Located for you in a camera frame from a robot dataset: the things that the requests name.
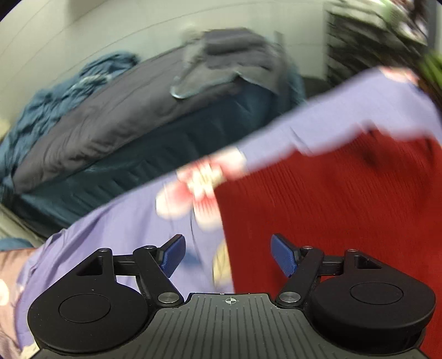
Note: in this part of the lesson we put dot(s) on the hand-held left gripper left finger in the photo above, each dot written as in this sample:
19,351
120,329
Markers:
173,254

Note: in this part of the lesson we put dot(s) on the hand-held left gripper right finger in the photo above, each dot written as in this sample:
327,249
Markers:
284,256

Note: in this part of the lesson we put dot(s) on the red knitted scarf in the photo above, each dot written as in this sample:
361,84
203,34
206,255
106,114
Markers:
328,207

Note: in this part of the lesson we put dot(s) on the purple floral bedsheet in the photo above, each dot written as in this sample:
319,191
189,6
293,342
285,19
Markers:
121,224

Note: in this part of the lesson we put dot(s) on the dark blue mattress cover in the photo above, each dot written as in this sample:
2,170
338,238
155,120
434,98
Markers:
155,152

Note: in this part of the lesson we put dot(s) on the grey blanket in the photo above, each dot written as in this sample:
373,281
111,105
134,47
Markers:
103,120

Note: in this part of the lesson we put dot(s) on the pink dotted cloth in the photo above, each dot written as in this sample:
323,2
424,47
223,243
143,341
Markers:
10,272

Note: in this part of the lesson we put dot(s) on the blue quilt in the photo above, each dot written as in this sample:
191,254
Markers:
51,100

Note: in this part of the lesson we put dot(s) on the grey towel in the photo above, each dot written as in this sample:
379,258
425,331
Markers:
234,51

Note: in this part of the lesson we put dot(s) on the green towel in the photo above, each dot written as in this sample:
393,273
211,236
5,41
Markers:
433,69

